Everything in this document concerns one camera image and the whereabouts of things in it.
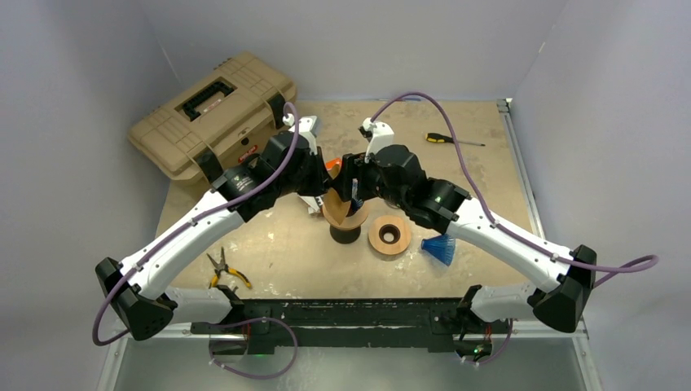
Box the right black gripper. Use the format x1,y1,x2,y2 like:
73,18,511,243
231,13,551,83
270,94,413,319
332,152,409,212

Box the brown paper coffee filter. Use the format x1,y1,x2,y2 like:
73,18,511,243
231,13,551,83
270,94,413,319
322,187,351,226

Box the wooden dripper stand black base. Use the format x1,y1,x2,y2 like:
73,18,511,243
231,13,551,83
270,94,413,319
322,203,370,244

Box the blue ribbed dripper cone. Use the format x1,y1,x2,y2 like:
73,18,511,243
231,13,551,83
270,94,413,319
350,178,364,214

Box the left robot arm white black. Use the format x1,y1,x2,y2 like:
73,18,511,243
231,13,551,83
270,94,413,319
95,117,328,340

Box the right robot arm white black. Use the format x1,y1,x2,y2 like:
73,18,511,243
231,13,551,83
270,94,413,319
332,144,597,332

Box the coffee paper filter box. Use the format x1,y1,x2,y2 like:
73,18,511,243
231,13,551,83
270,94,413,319
325,157,342,171

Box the stack of paper filters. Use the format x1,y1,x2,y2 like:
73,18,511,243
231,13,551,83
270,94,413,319
300,195,323,215

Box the yellow black screwdriver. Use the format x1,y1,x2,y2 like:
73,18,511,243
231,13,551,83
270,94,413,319
425,133,486,147

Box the tan plastic toolbox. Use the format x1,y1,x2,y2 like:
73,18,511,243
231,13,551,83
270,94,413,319
128,51,297,186

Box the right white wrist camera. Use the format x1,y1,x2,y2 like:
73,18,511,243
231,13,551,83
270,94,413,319
359,117,394,163

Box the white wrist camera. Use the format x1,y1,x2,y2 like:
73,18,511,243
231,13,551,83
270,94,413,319
359,117,394,163
282,113,320,155

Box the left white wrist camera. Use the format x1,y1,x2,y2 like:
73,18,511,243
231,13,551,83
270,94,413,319
282,113,320,155

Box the wooden ring dripper holder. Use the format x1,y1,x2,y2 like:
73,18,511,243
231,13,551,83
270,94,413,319
368,215,412,256

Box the yellow handled pliers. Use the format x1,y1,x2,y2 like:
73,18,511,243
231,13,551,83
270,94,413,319
206,247,253,289

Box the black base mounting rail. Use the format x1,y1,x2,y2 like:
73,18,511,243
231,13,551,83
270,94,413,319
191,297,508,354

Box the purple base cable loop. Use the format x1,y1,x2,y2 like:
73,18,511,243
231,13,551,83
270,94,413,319
208,318,298,380

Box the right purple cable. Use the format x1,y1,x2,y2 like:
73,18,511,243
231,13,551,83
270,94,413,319
369,91,660,290

